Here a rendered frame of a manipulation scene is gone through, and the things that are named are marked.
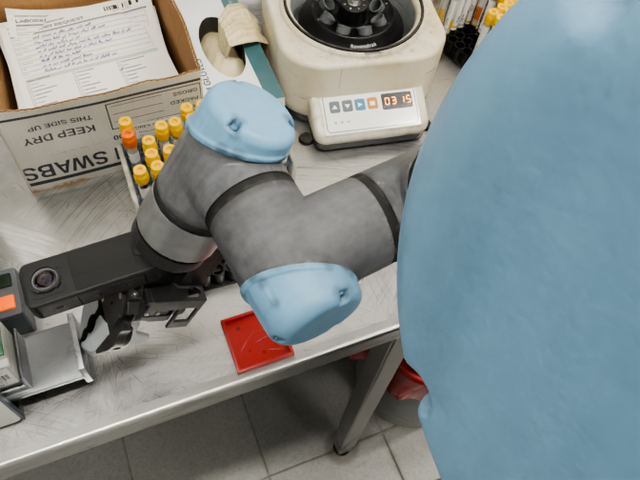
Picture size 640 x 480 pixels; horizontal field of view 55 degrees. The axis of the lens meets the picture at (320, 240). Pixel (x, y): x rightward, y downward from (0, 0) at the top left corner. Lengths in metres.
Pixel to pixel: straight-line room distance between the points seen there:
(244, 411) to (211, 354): 0.89
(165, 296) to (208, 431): 1.04
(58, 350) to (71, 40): 0.45
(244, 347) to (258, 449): 0.88
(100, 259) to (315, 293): 0.23
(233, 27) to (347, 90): 0.18
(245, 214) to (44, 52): 0.58
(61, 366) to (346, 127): 0.47
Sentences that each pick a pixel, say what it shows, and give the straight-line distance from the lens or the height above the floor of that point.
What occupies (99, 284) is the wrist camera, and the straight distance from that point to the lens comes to 0.57.
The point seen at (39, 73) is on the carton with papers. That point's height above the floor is 0.94.
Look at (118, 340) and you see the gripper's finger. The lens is 0.62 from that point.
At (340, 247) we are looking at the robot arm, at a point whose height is 1.19.
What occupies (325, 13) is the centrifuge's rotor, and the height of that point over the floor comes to 0.99.
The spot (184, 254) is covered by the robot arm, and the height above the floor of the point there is 1.10.
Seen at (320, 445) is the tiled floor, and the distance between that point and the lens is 1.60.
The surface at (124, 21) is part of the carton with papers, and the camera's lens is 0.99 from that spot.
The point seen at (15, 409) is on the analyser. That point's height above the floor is 0.91.
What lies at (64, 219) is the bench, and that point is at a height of 0.87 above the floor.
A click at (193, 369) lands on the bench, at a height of 0.87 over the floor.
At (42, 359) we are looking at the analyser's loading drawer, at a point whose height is 0.92.
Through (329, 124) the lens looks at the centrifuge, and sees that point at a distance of 0.87.
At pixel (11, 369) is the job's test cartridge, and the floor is 0.96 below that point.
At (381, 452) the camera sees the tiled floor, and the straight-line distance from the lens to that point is 1.62.
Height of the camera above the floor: 1.56
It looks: 58 degrees down
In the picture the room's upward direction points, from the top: 9 degrees clockwise
